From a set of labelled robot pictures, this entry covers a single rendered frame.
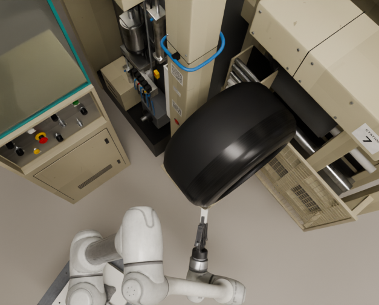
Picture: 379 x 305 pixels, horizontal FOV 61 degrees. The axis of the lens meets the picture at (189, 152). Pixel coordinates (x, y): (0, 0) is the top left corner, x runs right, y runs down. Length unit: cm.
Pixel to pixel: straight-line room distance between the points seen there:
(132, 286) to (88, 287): 58
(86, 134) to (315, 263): 194
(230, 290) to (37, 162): 118
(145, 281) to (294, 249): 183
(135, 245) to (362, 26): 99
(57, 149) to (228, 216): 141
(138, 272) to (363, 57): 95
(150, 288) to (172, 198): 161
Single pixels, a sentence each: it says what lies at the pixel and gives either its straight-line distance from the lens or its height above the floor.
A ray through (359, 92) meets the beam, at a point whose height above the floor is 178.
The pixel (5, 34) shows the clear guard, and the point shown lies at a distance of 121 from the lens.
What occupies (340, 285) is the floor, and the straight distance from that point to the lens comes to 288.
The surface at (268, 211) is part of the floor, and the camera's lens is 272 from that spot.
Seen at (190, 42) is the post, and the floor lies 177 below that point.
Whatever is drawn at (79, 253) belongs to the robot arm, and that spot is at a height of 104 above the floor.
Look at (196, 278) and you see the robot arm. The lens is 162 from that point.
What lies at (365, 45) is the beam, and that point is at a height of 178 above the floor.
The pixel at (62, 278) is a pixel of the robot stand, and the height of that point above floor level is 65.
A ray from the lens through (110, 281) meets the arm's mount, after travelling 187.
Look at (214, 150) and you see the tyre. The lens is 121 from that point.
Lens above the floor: 259
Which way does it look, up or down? 72 degrees down
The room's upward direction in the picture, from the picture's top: 7 degrees clockwise
